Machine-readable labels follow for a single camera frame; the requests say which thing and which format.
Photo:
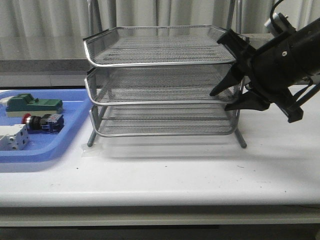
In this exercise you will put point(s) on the silver mesh bottom tray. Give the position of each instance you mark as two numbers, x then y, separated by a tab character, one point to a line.
136	120

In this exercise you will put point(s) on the silver mesh top tray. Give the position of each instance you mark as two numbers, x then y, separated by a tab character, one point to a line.
157	46

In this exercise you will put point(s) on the clear tape strip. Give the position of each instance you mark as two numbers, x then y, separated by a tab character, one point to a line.
91	151

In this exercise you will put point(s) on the grey metal rack frame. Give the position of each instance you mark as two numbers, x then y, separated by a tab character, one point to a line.
237	133

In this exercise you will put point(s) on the red emergency push button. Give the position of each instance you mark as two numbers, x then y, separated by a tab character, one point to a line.
49	123

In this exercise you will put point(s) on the silver mesh tray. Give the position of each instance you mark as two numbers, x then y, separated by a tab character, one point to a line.
136	120
158	84
157	46

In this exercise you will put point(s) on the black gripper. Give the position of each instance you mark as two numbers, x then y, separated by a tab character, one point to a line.
271	70

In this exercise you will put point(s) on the blue plastic tray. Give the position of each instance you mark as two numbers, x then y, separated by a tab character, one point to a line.
44	146

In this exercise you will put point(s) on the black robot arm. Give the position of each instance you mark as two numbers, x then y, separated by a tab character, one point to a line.
305	44

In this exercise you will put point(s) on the green and beige switch block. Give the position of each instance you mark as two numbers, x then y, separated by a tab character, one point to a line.
25	103

